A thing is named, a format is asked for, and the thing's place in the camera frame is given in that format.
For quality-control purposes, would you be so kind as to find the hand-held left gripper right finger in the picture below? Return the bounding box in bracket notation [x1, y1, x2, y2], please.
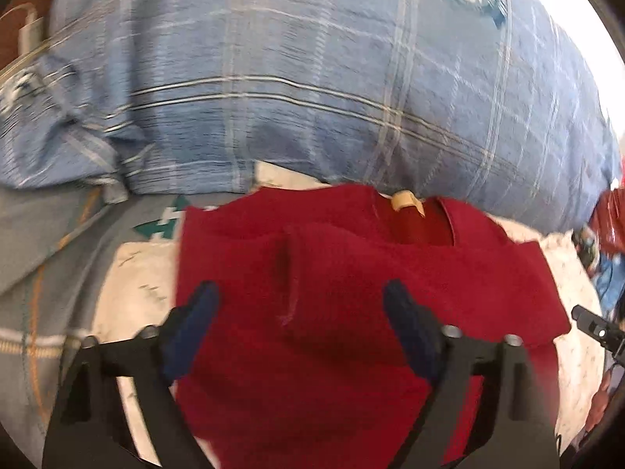
[383, 279, 562, 469]

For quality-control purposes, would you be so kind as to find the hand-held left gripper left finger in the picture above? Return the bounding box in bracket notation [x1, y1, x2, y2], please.
[41, 281, 223, 469]

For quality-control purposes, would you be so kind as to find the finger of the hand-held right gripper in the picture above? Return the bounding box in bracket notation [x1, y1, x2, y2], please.
[571, 305, 625, 353]

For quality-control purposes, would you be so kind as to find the red knit sweater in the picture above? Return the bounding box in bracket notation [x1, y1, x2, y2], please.
[173, 183, 572, 469]

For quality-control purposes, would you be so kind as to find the cream leaf-print blanket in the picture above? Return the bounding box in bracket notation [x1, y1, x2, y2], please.
[93, 161, 611, 469]

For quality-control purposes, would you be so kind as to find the colourful printed cloth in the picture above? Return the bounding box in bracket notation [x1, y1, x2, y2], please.
[571, 188, 625, 323]

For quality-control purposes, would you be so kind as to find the grey bedsheet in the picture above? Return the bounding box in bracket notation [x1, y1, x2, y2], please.
[0, 186, 230, 465]

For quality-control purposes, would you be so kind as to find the blue plaid quilt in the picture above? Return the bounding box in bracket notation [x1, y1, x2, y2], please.
[0, 0, 623, 235]

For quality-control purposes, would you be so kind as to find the white phone charger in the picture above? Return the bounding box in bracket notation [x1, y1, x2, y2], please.
[17, 5, 48, 54]

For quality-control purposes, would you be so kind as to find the white charger cable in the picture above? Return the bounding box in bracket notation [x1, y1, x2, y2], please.
[0, 2, 37, 25]

